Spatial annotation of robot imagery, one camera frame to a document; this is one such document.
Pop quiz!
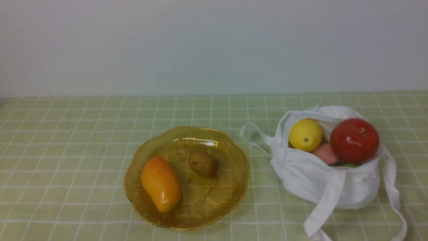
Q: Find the brown kiwi fruit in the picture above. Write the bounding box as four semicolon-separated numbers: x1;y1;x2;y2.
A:
188;151;219;177

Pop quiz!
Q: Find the white cloth bag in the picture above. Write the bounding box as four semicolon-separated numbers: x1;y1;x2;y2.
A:
259;105;408;241

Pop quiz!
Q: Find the amber plastic fruit bowl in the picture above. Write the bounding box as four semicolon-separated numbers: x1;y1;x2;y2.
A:
124;126;250;230

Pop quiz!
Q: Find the green fruit in bag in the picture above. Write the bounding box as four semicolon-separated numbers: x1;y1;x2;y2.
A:
330;162;362;168

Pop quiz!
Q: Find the orange yellow mango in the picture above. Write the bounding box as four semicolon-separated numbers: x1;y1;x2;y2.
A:
141;157;182;213

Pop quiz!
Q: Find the red apple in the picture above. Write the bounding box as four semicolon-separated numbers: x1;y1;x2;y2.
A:
330;118;380;164

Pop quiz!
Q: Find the yellow lemon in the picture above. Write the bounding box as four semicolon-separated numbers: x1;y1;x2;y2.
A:
288;118;324;152

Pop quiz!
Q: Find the green checkered tablecloth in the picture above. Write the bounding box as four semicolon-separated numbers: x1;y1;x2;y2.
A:
0;90;428;241

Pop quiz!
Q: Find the pink peach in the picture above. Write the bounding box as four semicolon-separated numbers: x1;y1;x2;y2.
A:
310;143;339;166

